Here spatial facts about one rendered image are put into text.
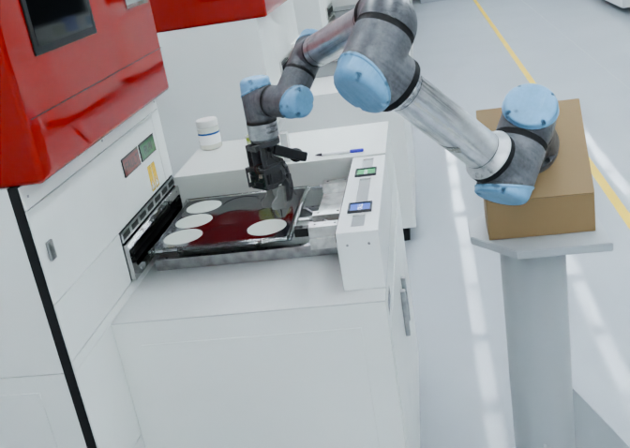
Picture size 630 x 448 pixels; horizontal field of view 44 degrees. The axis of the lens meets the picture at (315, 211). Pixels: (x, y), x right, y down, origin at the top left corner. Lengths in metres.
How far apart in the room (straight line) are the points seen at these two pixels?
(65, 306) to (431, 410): 1.48
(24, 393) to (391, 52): 1.01
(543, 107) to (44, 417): 1.23
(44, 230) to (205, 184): 0.79
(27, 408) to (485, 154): 1.08
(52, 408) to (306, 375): 0.54
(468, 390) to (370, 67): 1.64
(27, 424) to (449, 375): 1.61
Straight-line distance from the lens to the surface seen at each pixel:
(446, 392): 2.82
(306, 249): 1.94
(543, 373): 2.10
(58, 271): 1.64
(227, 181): 2.27
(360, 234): 1.68
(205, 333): 1.78
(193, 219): 2.12
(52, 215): 1.64
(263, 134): 1.88
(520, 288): 1.99
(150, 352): 1.84
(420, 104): 1.50
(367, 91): 1.43
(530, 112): 1.71
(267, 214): 2.05
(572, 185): 1.89
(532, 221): 1.90
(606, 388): 2.83
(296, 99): 1.77
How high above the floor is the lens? 1.59
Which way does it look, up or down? 20 degrees down
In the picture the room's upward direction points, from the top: 9 degrees counter-clockwise
